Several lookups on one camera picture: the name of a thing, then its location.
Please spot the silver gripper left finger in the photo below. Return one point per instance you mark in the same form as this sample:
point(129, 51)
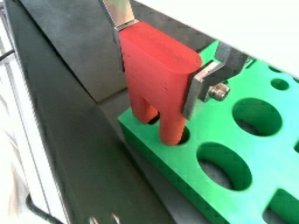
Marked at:
point(119, 14)

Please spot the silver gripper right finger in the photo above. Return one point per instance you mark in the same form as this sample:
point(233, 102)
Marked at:
point(205, 83)

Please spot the red square-circle block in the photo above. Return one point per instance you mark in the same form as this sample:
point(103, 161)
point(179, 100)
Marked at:
point(159, 66)

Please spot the green foam shape board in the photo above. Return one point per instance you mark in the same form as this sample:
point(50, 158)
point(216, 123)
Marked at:
point(236, 168)

